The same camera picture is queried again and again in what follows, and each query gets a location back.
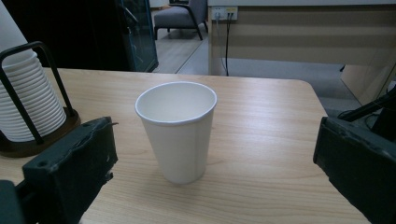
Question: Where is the grey armchair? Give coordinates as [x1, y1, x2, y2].
[153, 0, 209, 41]

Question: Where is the dark curtain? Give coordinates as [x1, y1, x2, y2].
[1, 0, 132, 72]

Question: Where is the stack of white paper cups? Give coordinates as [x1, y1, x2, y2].
[0, 0, 68, 143]

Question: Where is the black metal stand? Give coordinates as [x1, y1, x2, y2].
[337, 85, 396, 143]

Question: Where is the light wooden desk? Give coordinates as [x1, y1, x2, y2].
[206, 0, 396, 105]

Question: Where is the white wall socket panel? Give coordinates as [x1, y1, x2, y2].
[210, 6, 239, 21]

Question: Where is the black hanging power cable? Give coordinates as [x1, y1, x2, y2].
[224, 13, 233, 77]

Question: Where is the single white paper cup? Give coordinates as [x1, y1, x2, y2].
[134, 81, 219, 185]

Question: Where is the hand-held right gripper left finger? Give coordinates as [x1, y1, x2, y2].
[21, 116, 119, 224]

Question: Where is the dark brown double cup holder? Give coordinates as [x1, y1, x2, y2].
[0, 41, 82, 158]

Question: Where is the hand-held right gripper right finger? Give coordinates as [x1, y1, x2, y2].
[312, 116, 396, 224]

